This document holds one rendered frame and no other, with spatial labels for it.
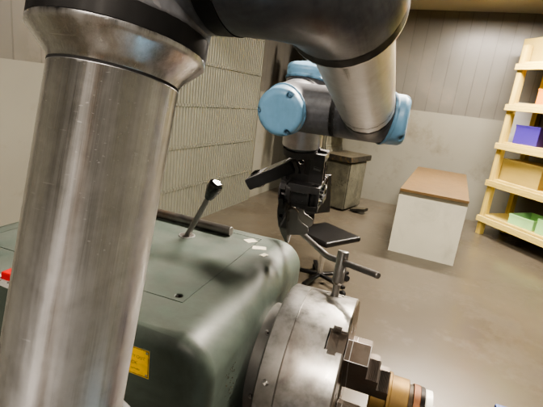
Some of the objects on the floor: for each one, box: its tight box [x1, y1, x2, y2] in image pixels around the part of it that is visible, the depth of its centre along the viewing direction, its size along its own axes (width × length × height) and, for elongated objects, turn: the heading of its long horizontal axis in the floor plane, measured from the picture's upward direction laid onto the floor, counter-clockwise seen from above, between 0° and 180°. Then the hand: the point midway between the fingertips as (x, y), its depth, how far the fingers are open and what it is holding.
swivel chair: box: [300, 174, 360, 296], centre depth 356 cm, size 60×60×94 cm
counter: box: [388, 166, 469, 266], centre depth 547 cm, size 71×222×75 cm, turn 132°
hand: (284, 236), depth 87 cm, fingers closed
